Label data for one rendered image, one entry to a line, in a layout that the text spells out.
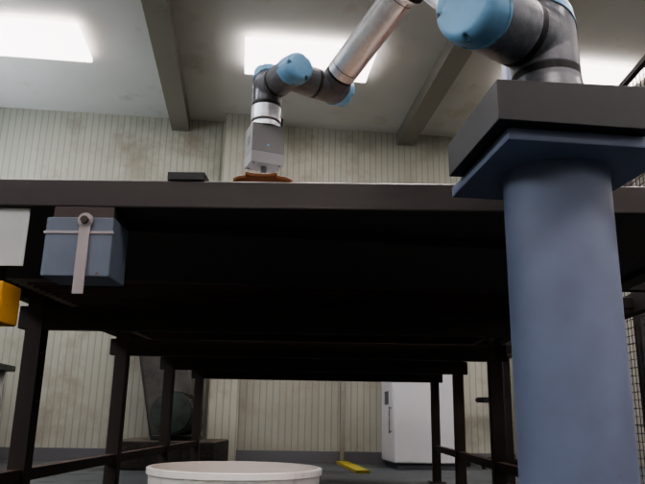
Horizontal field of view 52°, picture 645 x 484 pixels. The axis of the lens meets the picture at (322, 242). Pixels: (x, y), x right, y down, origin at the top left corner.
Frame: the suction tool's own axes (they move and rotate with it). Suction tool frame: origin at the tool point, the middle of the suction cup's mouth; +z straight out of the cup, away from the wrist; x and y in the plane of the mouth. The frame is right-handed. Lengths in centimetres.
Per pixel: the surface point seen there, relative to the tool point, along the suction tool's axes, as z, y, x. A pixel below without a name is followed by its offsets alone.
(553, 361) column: 47, -24, 73
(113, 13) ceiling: -277, 28, -390
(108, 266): 27.7, 35.4, 17.9
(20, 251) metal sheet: 24, 52, 8
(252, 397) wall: 37, -159, -551
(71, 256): 26, 42, 15
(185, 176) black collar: 8.5, 22.6, 21.9
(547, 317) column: 40, -24, 72
